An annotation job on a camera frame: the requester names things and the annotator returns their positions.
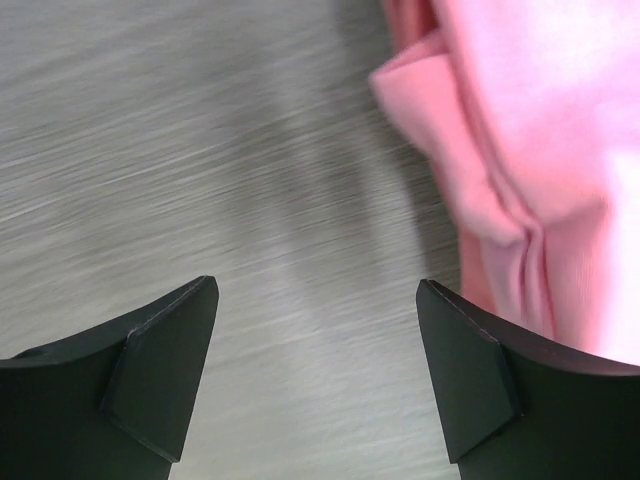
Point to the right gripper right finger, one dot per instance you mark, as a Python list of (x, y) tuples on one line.
[(514, 405)]

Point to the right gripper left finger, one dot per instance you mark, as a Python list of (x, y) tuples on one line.
[(114, 401)]

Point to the light pink shirt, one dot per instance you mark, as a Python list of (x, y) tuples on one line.
[(528, 112)]

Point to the salmon pink shirt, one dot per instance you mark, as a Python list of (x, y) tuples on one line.
[(409, 21)]

